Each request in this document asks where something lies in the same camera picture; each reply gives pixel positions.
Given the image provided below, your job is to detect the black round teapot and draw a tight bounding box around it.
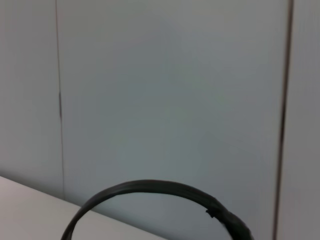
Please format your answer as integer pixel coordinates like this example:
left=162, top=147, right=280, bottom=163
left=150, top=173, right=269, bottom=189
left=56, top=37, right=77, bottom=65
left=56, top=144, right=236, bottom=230
left=60, top=179, right=256, bottom=240

